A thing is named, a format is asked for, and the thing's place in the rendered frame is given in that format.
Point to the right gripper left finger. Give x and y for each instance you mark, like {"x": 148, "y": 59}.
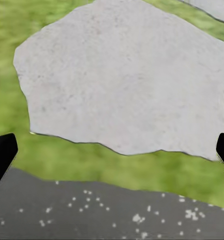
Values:
{"x": 8, "y": 150}

